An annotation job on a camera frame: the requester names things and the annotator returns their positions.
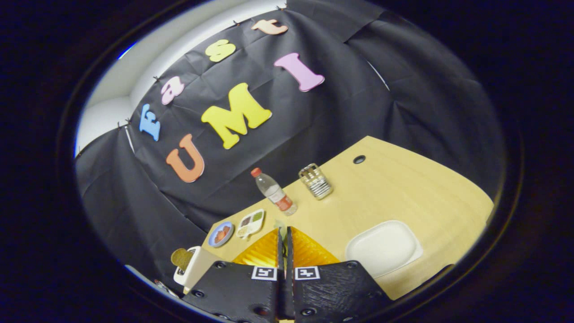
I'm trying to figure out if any small blue plate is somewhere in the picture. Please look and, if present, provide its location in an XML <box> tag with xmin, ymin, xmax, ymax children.
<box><xmin>208</xmin><ymin>221</ymin><xmax>235</xmax><ymax>248</ymax></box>

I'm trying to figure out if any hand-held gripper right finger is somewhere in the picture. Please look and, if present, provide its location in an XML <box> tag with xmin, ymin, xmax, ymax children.
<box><xmin>286</xmin><ymin>226</ymin><xmax>395</xmax><ymax>323</ymax></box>

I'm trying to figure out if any metal wire utensil holder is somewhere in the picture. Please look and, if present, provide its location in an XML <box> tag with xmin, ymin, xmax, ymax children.
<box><xmin>298</xmin><ymin>163</ymin><xmax>334</xmax><ymax>200</ymax></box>

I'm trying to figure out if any white toaster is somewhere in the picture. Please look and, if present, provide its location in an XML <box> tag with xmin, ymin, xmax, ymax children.
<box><xmin>174</xmin><ymin>246</ymin><xmax>225</xmax><ymax>294</ymax></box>

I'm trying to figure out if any white square plate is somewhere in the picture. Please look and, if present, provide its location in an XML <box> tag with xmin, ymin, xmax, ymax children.
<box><xmin>345</xmin><ymin>220</ymin><xmax>424</xmax><ymax>279</ymax></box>

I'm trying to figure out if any white divided seasoning tray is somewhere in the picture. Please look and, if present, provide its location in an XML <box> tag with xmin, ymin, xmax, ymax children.
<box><xmin>236</xmin><ymin>209</ymin><xmax>266</xmax><ymax>239</ymax></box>

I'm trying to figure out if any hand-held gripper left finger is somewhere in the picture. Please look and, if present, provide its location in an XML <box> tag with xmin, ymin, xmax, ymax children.
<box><xmin>182</xmin><ymin>227</ymin><xmax>286</xmax><ymax>323</ymax></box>

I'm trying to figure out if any brown toasted bread slice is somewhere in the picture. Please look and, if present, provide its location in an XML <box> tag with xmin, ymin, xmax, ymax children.
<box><xmin>170</xmin><ymin>248</ymin><xmax>194</xmax><ymax>272</ymax></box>

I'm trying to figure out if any clear water bottle red cap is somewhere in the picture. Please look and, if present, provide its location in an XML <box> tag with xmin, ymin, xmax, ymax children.
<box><xmin>251</xmin><ymin>167</ymin><xmax>298</xmax><ymax>217</ymax></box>

